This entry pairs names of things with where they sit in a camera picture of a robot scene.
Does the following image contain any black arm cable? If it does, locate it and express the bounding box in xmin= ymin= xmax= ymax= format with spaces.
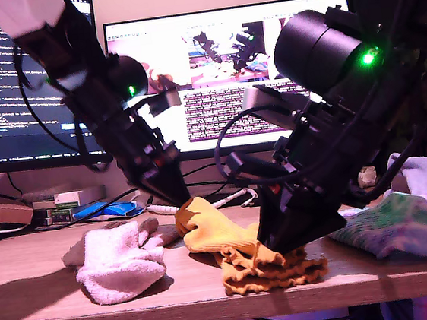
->
xmin=209 ymin=102 xmax=315 ymax=190
xmin=12 ymin=37 xmax=115 ymax=180

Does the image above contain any blue packet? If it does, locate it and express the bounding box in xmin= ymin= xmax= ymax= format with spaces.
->
xmin=71 ymin=197 xmax=146 ymax=224

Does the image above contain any pink fluffy sock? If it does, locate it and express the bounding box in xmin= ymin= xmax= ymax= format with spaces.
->
xmin=77 ymin=214 xmax=185 ymax=267
xmin=60 ymin=226 xmax=171 ymax=310

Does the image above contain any grey pouch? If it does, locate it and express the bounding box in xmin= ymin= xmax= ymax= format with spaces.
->
xmin=21 ymin=183 xmax=74 ymax=204

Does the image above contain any white game controller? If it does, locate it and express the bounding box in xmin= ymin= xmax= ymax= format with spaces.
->
xmin=356 ymin=165 xmax=378 ymax=191

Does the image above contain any arm camera box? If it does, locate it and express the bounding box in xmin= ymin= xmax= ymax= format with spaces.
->
xmin=129 ymin=88 xmax=184 ymax=120
xmin=242 ymin=80 xmax=315 ymax=135

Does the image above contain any stack of green boxes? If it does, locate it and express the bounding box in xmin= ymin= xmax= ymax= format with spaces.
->
xmin=32 ymin=197 xmax=77 ymax=228

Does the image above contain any orange sock with frilled cuff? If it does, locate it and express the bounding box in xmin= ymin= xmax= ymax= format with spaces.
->
xmin=217 ymin=236 xmax=331 ymax=298

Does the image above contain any plain orange sock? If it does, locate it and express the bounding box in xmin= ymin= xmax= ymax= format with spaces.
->
xmin=172 ymin=188 xmax=287 ymax=278

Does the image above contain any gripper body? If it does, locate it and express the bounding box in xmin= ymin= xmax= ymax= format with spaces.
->
xmin=82 ymin=98 xmax=182 ymax=189
xmin=218 ymin=102 xmax=393 ymax=223

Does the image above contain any white box with green label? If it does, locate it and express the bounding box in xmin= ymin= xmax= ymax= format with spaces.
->
xmin=54 ymin=191 xmax=83 ymax=211

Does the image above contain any large monitor with white screen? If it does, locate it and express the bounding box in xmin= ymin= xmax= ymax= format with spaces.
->
xmin=102 ymin=0 xmax=369 ymax=170

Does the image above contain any white spiral cable wrap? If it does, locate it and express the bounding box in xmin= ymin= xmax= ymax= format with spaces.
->
xmin=147 ymin=186 xmax=261 ymax=218

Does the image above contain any tie-dye sock with lettering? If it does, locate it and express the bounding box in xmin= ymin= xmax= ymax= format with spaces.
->
xmin=324 ymin=189 xmax=427 ymax=272

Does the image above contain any looped black cable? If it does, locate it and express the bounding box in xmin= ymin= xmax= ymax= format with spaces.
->
xmin=146 ymin=177 xmax=242 ymax=212

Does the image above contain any long black cable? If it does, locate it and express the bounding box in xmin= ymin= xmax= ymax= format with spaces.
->
xmin=79 ymin=161 xmax=226 ymax=220

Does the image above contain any black table frame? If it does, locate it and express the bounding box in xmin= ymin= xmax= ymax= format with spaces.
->
xmin=346 ymin=302 xmax=384 ymax=320

